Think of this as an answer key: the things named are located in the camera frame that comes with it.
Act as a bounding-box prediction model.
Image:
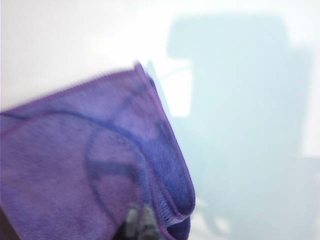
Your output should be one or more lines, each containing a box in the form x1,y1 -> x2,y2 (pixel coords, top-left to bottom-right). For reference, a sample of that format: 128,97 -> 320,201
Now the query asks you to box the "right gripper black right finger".
138,205 -> 161,240

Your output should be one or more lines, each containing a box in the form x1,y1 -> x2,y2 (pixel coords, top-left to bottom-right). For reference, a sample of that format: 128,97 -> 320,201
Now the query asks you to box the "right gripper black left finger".
119,203 -> 140,240

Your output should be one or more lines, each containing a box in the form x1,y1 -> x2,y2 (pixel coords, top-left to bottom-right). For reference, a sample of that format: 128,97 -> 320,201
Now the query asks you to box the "purple microfiber cloth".
0,59 -> 196,240

